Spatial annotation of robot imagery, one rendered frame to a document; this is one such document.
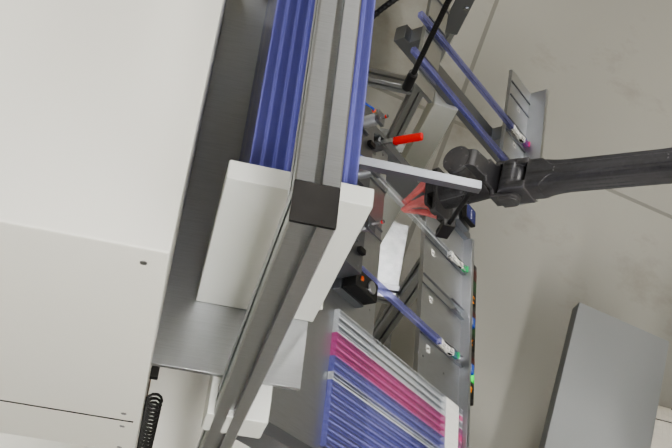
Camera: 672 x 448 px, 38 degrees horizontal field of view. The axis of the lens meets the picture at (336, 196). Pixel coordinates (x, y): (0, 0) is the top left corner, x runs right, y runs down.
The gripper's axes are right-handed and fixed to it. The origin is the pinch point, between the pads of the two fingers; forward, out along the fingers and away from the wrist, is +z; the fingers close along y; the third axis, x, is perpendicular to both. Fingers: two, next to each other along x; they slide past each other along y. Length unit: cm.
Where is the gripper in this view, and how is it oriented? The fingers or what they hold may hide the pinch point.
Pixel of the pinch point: (405, 206)
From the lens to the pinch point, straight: 199.6
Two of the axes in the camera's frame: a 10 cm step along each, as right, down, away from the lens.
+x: 5.8, 4.8, 6.6
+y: -1.1, 8.5, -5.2
